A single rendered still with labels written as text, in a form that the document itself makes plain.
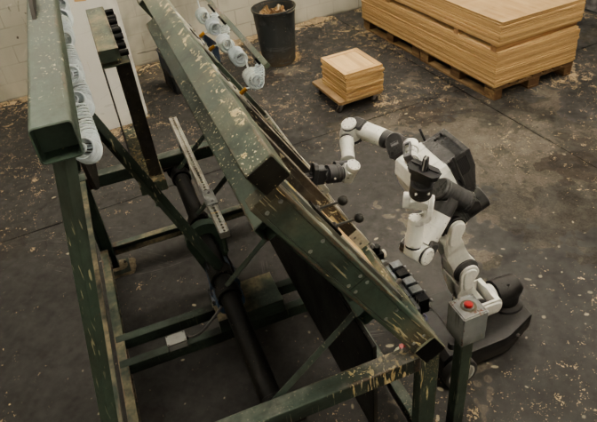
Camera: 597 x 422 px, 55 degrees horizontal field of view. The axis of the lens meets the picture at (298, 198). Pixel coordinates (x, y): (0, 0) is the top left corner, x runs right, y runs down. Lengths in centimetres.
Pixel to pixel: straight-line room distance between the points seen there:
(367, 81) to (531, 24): 158
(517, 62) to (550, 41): 40
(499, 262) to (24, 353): 313
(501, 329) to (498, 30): 308
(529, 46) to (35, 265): 471
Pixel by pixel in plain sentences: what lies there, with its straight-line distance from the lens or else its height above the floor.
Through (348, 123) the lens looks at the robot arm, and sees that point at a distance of 288.
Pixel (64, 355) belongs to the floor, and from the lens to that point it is 399.
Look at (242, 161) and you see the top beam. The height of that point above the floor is 192.
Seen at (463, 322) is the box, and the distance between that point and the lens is 252.
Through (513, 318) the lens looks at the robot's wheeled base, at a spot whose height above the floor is 17.
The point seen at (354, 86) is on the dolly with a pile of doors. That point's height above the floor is 26.
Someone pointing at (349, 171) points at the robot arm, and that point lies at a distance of 272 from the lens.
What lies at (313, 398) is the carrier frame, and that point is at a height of 79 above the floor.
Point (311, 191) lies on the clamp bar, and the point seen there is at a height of 132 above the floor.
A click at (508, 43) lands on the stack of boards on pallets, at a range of 589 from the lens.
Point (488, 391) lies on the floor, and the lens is 345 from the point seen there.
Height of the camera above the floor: 280
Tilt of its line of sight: 37 degrees down
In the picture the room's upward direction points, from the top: 6 degrees counter-clockwise
